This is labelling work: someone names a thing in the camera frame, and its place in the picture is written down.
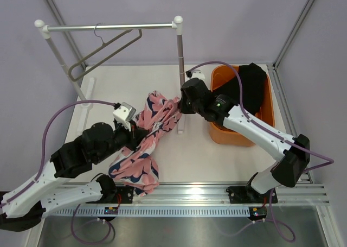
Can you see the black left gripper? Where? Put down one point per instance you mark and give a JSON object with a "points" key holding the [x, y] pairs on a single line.
{"points": [[135, 136]]}

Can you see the pink shark print shorts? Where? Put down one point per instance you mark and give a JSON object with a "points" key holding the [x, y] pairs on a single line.
{"points": [[137, 168]]}

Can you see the black shorts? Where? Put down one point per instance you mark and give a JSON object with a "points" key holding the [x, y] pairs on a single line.
{"points": [[253, 77]]}

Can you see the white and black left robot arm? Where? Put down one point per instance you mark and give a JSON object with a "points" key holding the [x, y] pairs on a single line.
{"points": [[74, 158]]}

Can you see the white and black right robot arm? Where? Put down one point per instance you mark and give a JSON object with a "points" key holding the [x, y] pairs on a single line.
{"points": [[290, 153]]}

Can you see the orange plastic basket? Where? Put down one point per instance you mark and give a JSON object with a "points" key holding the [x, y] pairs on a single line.
{"points": [[222, 135]]}

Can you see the silver clothes rack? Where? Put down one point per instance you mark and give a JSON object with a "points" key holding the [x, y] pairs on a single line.
{"points": [[46, 30]]}

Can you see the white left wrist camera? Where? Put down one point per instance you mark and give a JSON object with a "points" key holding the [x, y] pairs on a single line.
{"points": [[123, 114]]}

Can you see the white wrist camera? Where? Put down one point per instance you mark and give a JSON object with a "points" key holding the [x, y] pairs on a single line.
{"points": [[197, 73], [123, 114]]}

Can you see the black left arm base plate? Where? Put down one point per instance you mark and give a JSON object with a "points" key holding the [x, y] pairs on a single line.
{"points": [[122, 193]]}

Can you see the aluminium front rail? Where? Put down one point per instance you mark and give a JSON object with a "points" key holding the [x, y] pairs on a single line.
{"points": [[181, 194]]}

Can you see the white slotted cable duct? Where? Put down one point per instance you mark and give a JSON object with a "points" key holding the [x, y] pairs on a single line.
{"points": [[151, 211]]}

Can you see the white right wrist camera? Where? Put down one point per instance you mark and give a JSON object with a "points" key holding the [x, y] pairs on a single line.
{"points": [[197, 73]]}

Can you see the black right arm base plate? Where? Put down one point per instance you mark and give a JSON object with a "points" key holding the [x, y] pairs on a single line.
{"points": [[246, 195]]}

